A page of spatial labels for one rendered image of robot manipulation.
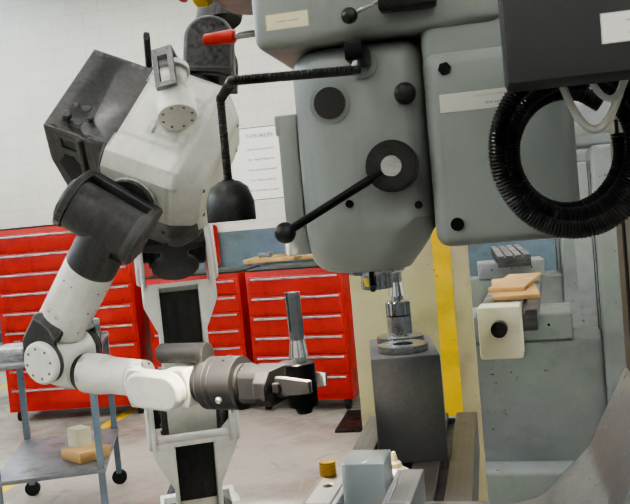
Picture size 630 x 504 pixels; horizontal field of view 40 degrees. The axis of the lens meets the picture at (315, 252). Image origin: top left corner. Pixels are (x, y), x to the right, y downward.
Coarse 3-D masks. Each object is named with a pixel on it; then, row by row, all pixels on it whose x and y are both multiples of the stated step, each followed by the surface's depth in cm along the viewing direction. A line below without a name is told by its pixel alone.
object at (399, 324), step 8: (392, 312) 162; (400, 312) 162; (408, 312) 163; (392, 320) 163; (400, 320) 162; (408, 320) 163; (392, 328) 163; (400, 328) 162; (408, 328) 163; (392, 336) 163; (400, 336) 162
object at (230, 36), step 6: (228, 30) 140; (234, 30) 141; (252, 30) 140; (204, 36) 141; (210, 36) 141; (216, 36) 141; (222, 36) 140; (228, 36) 140; (234, 36) 140; (240, 36) 140; (246, 36) 140; (252, 36) 140; (204, 42) 141; (210, 42) 141; (216, 42) 141; (222, 42) 141; (228, 42) 141; (234, 42) 141
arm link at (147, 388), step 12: (132, 360) 150; (144, 360) 150; (132, 372) 144; (144, 372) 143; (156, 372) 142; (168, 372) 142; (132, 384) 144; (144, 384) 143; (156, 384) 142; (168, 384) 141; (180, 384) 141; (132, 396) 144; (144, 396) 143; (156, 396) 142; (168, 396) 141; (180, 396) 141; (144, 408) 144; (156, 408) 143; (168, 408) 142
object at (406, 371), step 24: (384, 336) 165; (408, 336) 162; (384, 360) 149; (408, 360) 149; (432, 360) 149; (384, 384) 149; (408, 384) 149; (432, 384) 149; (384, 408) 150; (408, 408) 149; (432, 408) 149; (384, 432) 150; (408, 432) 150; (432, 432) 149; (408, 456) 150; (432, 456) 150
